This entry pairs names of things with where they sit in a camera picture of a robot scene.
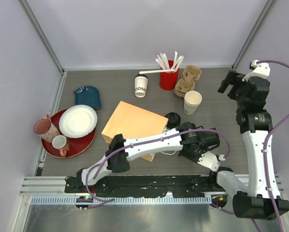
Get blue cloth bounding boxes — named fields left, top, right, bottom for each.
left=73, top=86, right=102, bottom=109

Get red straw holder cup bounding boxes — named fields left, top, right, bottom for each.
left=159, top=70, right=179, bottom=90

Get brown paper bag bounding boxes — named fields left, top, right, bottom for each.
left=101, top=101, right=178, bottom=162

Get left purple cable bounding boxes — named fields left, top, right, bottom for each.
left=85, top=128, right=231, bottom=209

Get white straw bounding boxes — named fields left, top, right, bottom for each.
left=139, top=69, right=176, bottom=74

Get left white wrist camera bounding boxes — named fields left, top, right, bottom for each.
left=197, top=151, right=226, bottom=172

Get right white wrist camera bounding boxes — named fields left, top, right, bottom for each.
left=242, top=60, right=271, bottom=82

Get purple cable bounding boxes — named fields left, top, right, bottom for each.
left=211, top=59, right=289, bottom=232
left=85, top=128, right=231, bottom=209

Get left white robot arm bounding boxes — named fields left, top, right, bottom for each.
left=75, top=122, right=225, bottom=193

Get brown cardboard cup carrier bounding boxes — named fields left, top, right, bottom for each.
left=174, top=65, right=202, bottom=98

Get stack of black cup lids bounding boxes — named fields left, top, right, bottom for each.
left=165, top=112, right=181, bottom=129

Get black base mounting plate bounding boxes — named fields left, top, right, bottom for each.
left=64, top=174, right=238, bottom=199

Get stack of white paper cups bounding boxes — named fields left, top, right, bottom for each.
left=183, top=91, right=202, bottom=115

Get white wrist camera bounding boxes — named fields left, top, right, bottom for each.
left=197, top=151, right=226, bottom=172
left=242, top=60, right=271, bottom=82

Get red round plate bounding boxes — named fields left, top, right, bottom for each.
left=41, top=109, right=96, bottom=159

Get white wrapped straws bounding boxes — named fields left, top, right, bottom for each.
left=155, top=51, right=184, bottom=73

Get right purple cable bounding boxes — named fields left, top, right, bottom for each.
left=211, top=59, right=289, bottom=232

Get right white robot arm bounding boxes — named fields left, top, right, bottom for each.
left=208, top=70, right=289, bottom=220

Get white paper plate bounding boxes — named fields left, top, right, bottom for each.
left=59, top=104, right=98, bottom=138

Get white ceramic mug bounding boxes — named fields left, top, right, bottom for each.
left=52, top=135, right=67, bottom=157

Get pink plastic cup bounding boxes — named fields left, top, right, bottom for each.
left=33, top=114, right=60, bottom=143

